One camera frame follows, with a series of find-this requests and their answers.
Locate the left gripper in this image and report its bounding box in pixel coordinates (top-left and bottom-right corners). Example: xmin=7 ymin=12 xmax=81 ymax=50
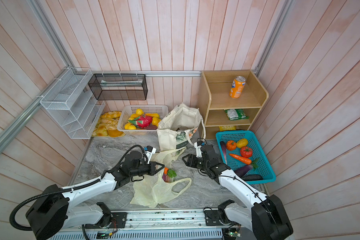
xmin=130 ymin=160 xmax=165 ymax=177

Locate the purple onion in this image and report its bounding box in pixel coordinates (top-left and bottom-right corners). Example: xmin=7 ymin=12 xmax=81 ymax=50
xmin=162 ymin=174 xmax=172 ymax=183

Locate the yellow plastic bag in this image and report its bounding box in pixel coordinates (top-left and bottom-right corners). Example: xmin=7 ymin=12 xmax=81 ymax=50
xmin=130 ymin=147 xmax=192 ymax=208

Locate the canvas tote bag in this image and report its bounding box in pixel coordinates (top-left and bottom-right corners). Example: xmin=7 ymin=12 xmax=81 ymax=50
xmin=157 ymin=103 xmax=206 ymax=151

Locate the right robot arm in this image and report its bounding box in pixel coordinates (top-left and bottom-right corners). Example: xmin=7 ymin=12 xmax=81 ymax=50
xmin=182 ymin=145 xmax=294 ymax=240

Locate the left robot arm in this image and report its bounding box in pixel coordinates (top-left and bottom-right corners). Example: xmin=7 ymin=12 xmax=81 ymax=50
xmin=9 ymin=147 xmax=165 ymax=240

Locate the long thin eggplant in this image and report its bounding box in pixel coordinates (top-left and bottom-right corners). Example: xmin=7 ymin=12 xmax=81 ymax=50
xmin=220 ymin=141 xmax=227 ymax=164

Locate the orange pumpkin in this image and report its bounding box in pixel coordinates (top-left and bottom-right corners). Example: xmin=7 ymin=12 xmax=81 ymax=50
xmin=226 ymin=140 xmax=237 ymax=151

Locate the yellow snack packet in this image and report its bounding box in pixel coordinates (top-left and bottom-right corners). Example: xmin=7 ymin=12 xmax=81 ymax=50
xmin=219 ymin=126 xmax=237 ymax=132

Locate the dragon fruit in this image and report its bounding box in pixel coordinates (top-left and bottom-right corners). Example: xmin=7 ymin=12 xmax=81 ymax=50
xmin=128 ymin=115 xmax=153 ymax=129

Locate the purple eggplant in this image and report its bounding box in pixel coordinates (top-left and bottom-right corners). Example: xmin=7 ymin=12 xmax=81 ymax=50
xmin=234 ymin=165 xmax=254 ymax=178

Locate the teal plastic basket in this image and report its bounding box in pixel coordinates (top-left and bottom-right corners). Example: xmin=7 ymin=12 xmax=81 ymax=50
xmin=216 ymin=130 xmax=276 ymax=185

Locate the yellow bell pepper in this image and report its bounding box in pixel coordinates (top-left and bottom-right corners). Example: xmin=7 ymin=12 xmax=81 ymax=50
xmin=236 ymin=139 xmax=249 ymax=149

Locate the red tomato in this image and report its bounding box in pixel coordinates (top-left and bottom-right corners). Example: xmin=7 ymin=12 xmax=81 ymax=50
xmin=240 ymin=146 xmax=253 ymax=159

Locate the dark cucumber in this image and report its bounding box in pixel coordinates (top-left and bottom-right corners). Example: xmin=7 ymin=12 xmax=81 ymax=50
xmin=242 ymin=175 xmax=263 ymax=182

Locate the green snack packet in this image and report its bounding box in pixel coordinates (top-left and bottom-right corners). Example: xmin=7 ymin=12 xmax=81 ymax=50
xmin=224 ymin=109 xmax=249 ymax=121

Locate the wooden shelf unit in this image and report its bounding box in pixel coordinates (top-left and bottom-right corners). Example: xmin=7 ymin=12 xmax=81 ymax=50
xmin=197 ymin=70 xmax=269 ymax=140

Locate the orange soda can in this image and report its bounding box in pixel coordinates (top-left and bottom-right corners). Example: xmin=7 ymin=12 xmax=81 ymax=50
xmin=229 ymin=76 xmax=246 ymax=99

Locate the black mesh basket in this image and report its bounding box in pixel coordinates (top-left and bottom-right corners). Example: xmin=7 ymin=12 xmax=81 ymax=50
xmin=88 ymin=73 xmax=148 ymax=101

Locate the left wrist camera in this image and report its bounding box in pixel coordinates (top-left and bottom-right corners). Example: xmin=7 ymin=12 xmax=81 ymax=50
xmin=143 ymin=146 xmax=157 ymax=164

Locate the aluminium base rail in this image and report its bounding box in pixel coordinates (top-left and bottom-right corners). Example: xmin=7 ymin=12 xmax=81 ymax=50
xmin=38 ymin=206 xmax=290 ymax=240

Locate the white wire rack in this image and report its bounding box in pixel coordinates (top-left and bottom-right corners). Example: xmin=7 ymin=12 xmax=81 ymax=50
xmin=40 ymin=68 xmax=106 ymax=140

